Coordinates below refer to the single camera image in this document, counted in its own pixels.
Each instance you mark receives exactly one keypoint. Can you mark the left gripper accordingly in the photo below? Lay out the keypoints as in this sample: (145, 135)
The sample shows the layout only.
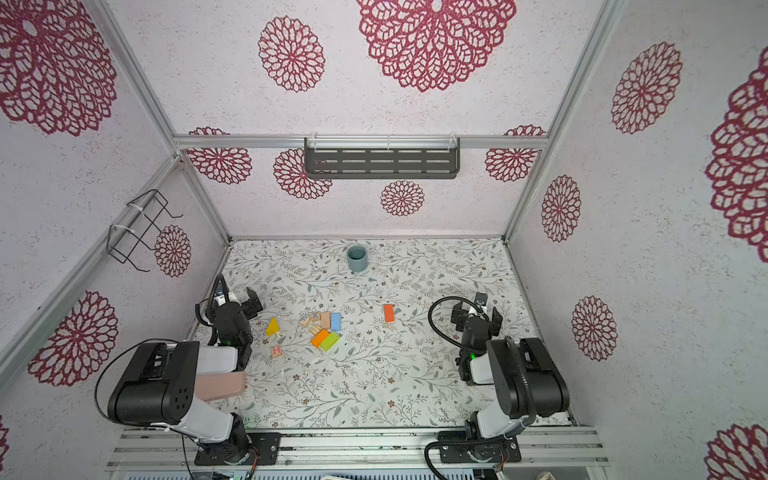
(234, 306)

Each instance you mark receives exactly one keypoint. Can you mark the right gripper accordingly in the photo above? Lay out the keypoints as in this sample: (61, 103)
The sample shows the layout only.
(477, 320)

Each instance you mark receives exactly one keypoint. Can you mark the red rectangular block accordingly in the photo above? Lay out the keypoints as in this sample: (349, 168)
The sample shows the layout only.
(389, 313)

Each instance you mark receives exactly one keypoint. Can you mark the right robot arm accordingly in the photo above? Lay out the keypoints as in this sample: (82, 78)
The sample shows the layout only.
(525, 379)

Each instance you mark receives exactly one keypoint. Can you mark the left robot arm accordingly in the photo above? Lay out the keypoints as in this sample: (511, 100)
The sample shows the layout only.
(171, 385)

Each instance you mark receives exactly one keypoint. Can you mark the yellow triangular block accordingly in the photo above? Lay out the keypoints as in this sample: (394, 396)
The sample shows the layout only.
(273, 327)

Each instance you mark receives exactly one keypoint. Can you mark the pink flat block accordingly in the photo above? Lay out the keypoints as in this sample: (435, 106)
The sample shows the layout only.
(220, 386)

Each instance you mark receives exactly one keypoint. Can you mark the orange rectangular block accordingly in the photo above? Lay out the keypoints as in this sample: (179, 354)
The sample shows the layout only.
(319, 338)

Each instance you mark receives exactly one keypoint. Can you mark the blue rectangular block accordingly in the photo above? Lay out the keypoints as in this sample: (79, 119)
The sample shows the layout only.
(336, 322)

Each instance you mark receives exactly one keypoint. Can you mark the green rectangular block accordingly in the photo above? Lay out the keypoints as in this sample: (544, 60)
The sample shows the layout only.
(329, 341)

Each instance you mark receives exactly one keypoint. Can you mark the teal cup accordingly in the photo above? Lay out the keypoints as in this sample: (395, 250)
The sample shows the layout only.
(357, 258)

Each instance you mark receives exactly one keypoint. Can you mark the black wire rack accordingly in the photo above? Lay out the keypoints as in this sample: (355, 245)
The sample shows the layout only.
(128, 235)

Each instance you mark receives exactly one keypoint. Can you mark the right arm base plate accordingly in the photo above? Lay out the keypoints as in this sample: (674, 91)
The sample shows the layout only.
(456, 449)

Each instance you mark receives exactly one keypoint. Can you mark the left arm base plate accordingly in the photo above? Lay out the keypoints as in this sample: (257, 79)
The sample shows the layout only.
(262, 448)

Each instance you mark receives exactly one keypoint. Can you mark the grey wall shelf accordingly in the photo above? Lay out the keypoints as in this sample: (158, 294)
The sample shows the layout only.
(388, 160)

